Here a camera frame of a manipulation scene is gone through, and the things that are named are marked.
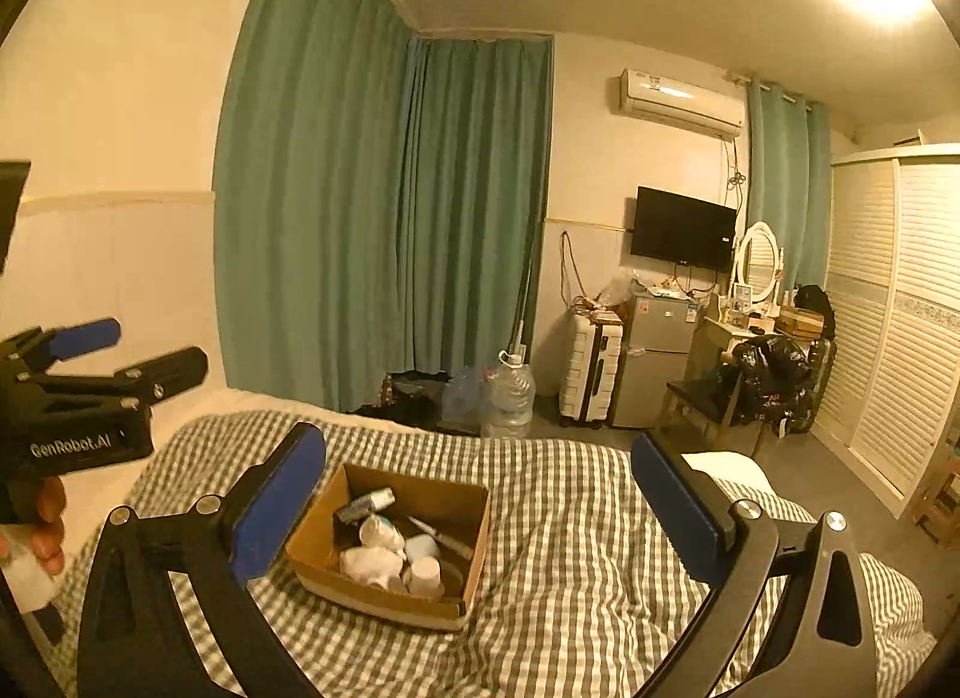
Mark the dark floor bag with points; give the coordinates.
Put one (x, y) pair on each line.
(412, 398)

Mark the black bag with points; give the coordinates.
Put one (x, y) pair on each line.
(816, 308)

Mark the black printed clothing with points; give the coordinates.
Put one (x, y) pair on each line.
(776, 383)

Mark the white oval mirror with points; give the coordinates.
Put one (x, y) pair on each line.
(759, 263)

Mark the white pen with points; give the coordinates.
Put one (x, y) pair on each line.
(442, 537)

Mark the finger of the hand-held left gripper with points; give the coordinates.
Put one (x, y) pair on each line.
(169, 368)
(82, 338)

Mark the grey tube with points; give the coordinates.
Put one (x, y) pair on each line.
(367, 504)

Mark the silver small fridge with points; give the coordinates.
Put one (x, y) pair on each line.
(652, 368)

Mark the black wall television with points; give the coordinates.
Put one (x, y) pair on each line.
(682, 227)

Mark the wooden stool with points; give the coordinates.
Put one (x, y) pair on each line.
(937, 495)

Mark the dark chair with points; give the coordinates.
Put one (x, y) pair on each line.
(697, 398)

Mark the person's left hand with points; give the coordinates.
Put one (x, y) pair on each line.
(46, 525)

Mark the green checkered blanket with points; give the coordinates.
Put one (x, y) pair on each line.
(562, 555)

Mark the white suitcase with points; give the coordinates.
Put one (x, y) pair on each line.
(589, 372)

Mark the white louvred wardrobe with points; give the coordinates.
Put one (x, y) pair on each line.
(892, 323)

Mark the wooden box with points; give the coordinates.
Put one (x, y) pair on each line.
(799, 324)

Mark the large clear water jug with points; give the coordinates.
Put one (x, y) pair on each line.
(508, 402)

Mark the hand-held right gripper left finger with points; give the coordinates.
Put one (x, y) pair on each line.
(274, 503)

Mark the brown boxes on suitcase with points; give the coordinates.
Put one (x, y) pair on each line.
(598, 312)

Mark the cardboard box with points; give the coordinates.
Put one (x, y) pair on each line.
(330, 555)

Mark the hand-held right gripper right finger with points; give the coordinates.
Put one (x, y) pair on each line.
(679, 510)

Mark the white air conditioner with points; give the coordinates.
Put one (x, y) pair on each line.
(679, 101)

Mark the dressing table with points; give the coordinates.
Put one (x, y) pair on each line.
(712, 338)

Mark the crumpled clear plastic bag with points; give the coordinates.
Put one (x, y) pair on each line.
(465, 398)

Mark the green curtain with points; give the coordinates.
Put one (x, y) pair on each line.
(480, 218)
(787, 180)
(315, 180)

